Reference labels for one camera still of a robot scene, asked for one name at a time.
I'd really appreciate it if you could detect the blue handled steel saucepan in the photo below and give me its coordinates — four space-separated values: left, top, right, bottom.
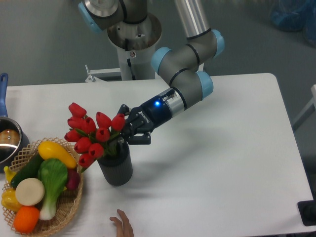
0 73 29 173

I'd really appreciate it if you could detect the woven wicker basket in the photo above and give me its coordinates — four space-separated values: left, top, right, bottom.
0 138 83 237

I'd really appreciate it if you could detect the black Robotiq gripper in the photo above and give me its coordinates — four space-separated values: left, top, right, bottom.
117 96 172 145

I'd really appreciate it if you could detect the dark green cucumber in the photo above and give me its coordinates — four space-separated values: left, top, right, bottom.
10 153 44 189

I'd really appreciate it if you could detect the black device at table edge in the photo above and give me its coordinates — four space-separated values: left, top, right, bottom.
297 200 316 226

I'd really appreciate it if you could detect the red tulip bouquet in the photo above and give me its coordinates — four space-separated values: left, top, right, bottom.
64 102 125 171

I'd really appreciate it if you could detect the white metal base frame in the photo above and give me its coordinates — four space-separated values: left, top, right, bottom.
85 65 156 82

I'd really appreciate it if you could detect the white furniture leg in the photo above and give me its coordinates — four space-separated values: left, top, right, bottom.
292 84 316 132

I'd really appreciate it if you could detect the person's bare hand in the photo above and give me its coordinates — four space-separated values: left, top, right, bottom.
109 209 134 237

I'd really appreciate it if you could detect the round cream bun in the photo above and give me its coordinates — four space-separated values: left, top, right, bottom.
15 178 45 206

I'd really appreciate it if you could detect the blue plastic bag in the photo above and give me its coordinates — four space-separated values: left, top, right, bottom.
269 0 316 47

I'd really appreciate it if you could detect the yellow bell pepper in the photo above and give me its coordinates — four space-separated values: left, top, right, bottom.
1 188 23 212

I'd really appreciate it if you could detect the orange fruit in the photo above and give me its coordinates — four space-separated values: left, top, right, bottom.
13 206 40 234

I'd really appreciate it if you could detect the green bok choy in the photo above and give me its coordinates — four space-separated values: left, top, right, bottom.
38 158 68 221

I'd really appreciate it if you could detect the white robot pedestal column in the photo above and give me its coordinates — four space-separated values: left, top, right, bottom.
107 13 162 80

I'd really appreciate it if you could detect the yellow squash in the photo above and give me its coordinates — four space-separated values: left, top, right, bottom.
38 141 77 169

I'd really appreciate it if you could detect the yellow banana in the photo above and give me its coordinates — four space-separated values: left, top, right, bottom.
3 166 16 183

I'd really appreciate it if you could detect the dark grey ribbed vase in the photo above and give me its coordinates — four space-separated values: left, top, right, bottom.
97 142 133 186

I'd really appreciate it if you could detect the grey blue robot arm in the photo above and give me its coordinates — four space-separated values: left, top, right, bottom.
78 0 225 145

